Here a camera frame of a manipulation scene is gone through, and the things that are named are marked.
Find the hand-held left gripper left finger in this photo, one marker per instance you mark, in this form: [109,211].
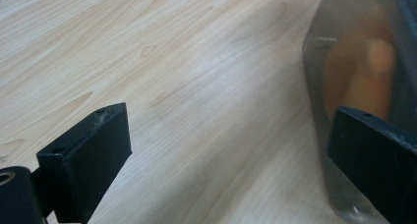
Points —
[88,161]

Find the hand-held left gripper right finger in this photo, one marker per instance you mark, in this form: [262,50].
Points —
[377,161]

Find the orange plush toy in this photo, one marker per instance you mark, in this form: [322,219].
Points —
[367,73]

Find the clear plastic storage box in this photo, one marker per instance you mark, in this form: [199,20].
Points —
[314,73]

